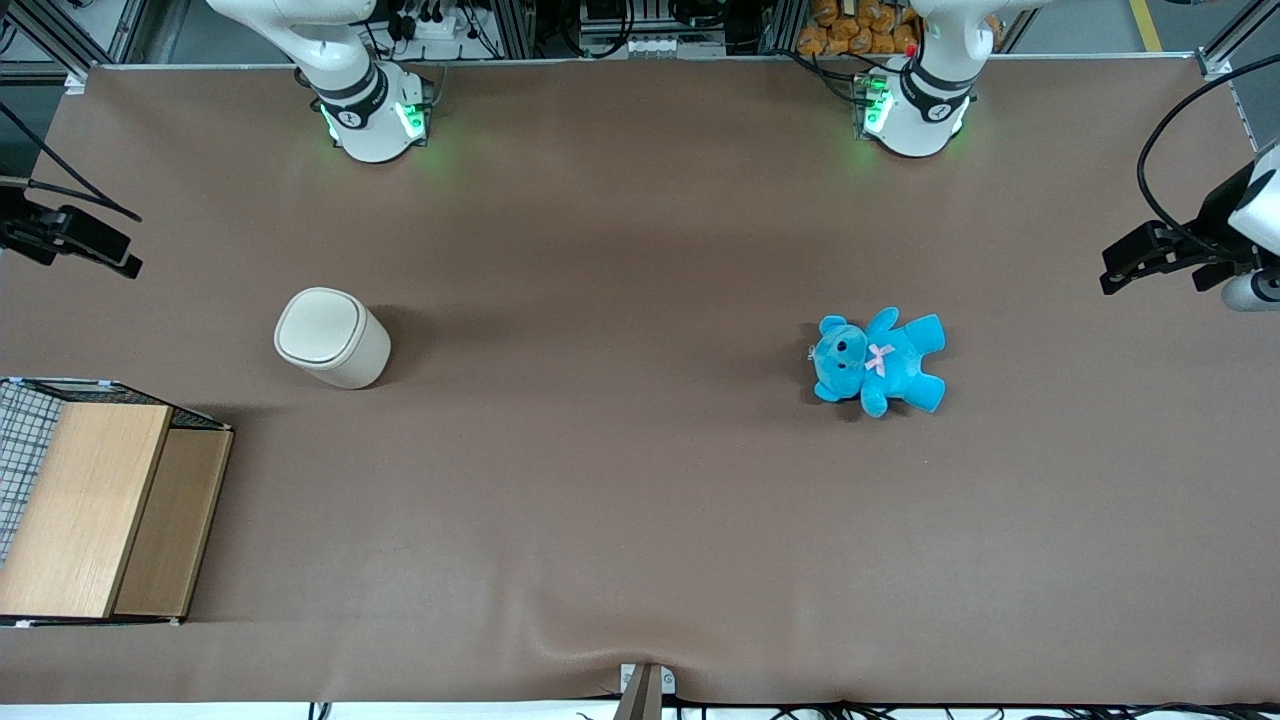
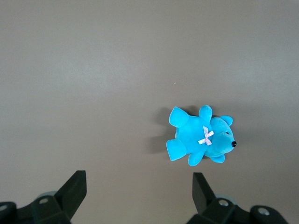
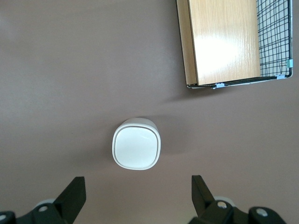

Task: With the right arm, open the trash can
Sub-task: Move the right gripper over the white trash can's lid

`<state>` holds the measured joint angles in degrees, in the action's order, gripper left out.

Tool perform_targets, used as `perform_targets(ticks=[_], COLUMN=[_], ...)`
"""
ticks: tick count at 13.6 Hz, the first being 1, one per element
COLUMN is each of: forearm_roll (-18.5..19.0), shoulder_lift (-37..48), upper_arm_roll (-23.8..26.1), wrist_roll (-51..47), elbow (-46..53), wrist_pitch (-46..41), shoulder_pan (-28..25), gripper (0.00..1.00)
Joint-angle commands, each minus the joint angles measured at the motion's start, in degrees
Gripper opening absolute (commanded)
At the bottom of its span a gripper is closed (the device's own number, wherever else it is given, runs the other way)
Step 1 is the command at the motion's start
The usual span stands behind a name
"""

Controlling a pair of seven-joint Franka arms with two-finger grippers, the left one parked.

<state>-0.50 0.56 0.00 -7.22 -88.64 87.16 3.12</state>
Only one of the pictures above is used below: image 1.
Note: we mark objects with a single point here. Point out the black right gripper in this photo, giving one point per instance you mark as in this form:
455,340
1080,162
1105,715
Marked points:
20,228

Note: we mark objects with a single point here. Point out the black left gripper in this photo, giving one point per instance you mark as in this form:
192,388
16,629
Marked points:
1213,213

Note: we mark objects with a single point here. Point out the beige lidded trash can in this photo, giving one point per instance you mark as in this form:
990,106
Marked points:
335,345

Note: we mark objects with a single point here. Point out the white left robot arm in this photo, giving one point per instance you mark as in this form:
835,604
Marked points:
925,110

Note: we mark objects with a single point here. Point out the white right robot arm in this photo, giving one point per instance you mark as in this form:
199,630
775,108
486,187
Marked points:
368,115

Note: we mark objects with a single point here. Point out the light wooden shelf box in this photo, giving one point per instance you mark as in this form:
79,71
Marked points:
90,500

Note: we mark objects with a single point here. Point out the blue teddy bear plush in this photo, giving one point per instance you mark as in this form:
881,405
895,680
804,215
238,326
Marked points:
880,365

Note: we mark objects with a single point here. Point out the orange plush toy pile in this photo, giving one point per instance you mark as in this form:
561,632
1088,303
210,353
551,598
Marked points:
850,30

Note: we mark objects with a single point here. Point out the white power strip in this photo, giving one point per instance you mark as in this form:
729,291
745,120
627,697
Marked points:
432,26

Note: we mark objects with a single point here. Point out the brown table cloth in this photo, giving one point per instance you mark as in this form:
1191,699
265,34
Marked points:
640,460

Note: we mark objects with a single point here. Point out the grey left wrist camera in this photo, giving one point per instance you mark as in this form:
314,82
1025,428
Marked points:
1255,292

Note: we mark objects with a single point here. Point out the aluminium frame post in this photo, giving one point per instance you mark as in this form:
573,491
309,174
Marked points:
1235,45
60,45

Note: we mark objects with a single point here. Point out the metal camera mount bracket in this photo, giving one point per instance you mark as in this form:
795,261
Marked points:
645,692

